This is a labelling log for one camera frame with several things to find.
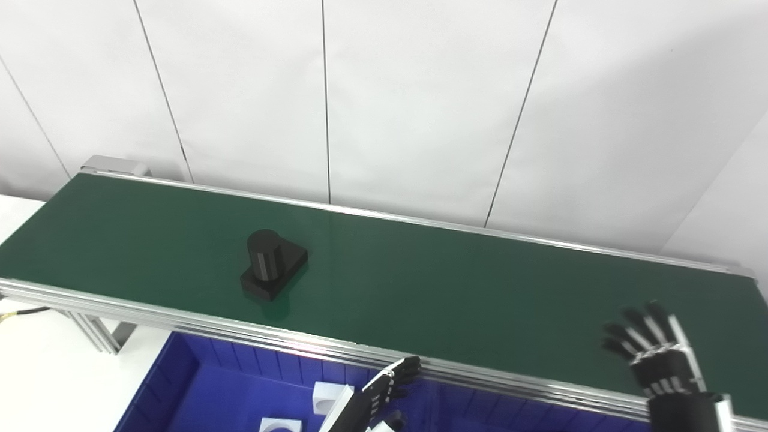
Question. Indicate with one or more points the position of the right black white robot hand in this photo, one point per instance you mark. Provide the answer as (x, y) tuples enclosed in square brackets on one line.
[(672, 372)]

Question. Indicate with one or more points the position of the blue plastic bin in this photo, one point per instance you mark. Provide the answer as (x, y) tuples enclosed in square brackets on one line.
[(228, 396), (510, 415)]

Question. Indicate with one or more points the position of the aluminium conveyor leg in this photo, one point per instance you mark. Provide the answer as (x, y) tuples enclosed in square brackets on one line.
[(102, 333)]

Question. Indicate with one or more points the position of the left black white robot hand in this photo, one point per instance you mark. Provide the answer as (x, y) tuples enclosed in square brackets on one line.
[(366, 408)]

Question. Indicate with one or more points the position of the grey conveyor motor housing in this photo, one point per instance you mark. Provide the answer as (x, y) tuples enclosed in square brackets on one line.
[(117, 165)]

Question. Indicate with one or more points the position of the black cylinder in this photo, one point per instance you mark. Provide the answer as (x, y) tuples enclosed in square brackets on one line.
[(270, 267)]

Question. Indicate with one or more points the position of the white block with hole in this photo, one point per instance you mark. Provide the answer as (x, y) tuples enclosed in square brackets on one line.
[(279, 426), (327, 396)]

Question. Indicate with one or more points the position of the green conveyor belt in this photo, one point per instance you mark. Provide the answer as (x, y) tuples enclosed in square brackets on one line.
[(240, 333), (450, 288)]

